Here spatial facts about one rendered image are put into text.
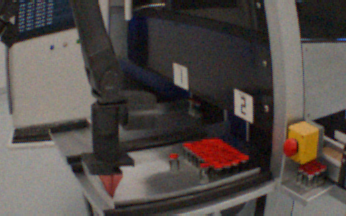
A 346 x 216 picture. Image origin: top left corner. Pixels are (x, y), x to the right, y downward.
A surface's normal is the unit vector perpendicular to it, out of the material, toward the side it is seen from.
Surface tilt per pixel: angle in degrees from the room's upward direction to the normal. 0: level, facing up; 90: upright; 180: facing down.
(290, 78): 90
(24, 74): 90
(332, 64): 90
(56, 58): 90
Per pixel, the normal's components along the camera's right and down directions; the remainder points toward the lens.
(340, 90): 0.40, 0.24
